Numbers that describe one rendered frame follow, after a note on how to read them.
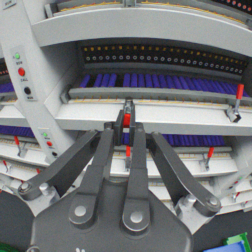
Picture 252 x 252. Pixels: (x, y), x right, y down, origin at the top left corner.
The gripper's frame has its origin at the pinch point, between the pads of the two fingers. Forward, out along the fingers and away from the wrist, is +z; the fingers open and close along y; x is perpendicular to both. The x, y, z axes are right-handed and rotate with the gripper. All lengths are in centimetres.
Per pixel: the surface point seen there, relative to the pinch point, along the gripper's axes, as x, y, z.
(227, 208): -80, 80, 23
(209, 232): -99, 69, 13
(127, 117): 0.1, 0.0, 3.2
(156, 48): 14.8, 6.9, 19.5
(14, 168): -40, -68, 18
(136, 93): 2.9, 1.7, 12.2
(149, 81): 5.6, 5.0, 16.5
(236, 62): 14.7, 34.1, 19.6
